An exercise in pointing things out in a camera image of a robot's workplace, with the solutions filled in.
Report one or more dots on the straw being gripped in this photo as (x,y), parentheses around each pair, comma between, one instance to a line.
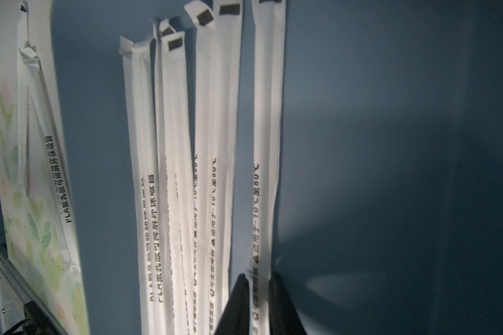
(203,19)

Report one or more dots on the blue storage tray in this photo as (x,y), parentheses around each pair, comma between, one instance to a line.
(389,216)

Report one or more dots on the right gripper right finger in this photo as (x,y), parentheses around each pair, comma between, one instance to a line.
(283,317)

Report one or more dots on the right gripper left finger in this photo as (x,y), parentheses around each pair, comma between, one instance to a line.
(235,319)

